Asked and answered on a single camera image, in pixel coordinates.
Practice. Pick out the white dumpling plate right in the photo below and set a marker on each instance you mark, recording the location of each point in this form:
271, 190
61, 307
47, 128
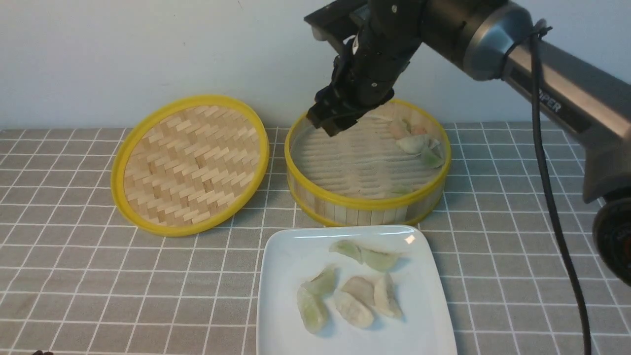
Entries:
384, 295

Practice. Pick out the green dumpling steamer front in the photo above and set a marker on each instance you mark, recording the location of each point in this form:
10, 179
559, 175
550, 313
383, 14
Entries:
401, 190

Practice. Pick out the white dumpling plate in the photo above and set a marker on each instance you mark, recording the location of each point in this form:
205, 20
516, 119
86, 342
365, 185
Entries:
384, 295
352, 310

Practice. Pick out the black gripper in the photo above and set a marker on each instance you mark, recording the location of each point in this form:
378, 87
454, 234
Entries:
384, 45

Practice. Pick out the green dumpling in steamer right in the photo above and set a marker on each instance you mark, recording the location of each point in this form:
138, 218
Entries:
430, 159

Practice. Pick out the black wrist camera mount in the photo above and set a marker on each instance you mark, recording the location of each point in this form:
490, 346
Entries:
338, 21

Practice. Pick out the white dumpling plate centre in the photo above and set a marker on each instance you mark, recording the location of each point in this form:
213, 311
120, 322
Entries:
352, 310

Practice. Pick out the pale green dumpling plate top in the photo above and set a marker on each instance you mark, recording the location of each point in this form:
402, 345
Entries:
347, 248

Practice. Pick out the green dumpling top of plate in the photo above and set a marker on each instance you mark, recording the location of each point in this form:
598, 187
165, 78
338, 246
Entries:
378, 260

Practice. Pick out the pink dumpling plate centre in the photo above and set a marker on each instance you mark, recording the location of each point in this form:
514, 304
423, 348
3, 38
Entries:
361, 289

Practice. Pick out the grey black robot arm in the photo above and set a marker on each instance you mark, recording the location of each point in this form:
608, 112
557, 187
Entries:
486, 39

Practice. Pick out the pink dumpling in steamer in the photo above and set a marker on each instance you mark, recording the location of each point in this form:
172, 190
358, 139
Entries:
399, 129

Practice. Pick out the bamboo steamer lid yellow rim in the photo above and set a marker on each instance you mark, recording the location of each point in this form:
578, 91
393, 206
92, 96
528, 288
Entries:
190, 166

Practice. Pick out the white dumpling in steamer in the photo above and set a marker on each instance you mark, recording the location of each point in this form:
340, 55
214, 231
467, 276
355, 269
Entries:
415, 144

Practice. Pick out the bamboo steamer basket yellow rim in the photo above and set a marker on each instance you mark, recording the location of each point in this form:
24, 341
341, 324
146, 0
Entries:
345, 180

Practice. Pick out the green dumpling plate left lower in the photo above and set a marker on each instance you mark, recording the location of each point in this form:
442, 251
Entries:
312, 309

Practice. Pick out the white square plate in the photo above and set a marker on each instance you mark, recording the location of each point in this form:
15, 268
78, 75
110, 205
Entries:
295, 256

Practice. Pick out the orange dumpling in steamer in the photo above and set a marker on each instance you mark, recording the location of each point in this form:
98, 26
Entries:
417, 130

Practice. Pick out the green dumpling plate left upper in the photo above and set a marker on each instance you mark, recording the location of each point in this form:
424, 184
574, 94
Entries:
324, 284

